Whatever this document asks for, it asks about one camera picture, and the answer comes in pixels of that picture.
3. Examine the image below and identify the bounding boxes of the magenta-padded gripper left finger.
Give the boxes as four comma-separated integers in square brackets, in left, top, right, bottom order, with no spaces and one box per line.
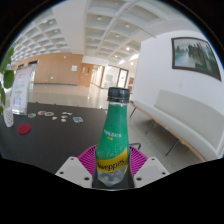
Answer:
[54,144,98,189]

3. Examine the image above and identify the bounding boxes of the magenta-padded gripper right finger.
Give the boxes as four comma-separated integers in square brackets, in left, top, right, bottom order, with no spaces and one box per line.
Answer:
[128,145,170,189]

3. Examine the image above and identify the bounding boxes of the green plastic drink bottle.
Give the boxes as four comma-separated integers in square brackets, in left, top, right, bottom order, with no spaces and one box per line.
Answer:
[91,87,135,190]

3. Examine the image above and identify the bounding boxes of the black metal chair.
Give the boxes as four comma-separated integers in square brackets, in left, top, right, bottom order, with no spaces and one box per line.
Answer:
[129,142,142,151]

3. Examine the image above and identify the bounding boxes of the long white bench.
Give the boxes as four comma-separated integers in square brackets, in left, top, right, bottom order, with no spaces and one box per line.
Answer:
[130,89,224,163]

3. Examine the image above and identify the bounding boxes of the flat round red coaster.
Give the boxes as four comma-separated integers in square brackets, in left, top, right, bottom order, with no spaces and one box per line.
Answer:
[17,123,32,136]

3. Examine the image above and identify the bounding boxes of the brown wooden double door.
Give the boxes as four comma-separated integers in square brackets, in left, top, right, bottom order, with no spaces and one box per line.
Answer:
[77,63,95,88]

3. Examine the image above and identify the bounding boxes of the clear acrylic sign stand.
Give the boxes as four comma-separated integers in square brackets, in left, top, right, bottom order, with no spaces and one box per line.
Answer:
[9,64,37,116]

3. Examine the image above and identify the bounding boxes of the black-framed glass door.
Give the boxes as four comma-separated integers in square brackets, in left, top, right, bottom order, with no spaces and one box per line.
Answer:
[116,68,129,89]

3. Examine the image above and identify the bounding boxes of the green leafy potted plant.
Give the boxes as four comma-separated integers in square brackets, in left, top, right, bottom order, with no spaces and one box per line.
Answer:
[0,46,16,116]

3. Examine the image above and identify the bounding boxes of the dark-framed landscape picture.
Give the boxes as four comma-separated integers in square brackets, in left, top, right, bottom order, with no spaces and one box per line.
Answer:
[171,36,222,82]

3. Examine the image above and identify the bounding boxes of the recessed ceiling lights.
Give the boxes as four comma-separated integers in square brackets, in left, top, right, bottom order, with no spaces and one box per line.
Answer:
[68,2,134,66]

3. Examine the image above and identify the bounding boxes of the red wall poster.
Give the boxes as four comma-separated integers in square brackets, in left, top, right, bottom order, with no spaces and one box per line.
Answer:
[128,77,135,93]

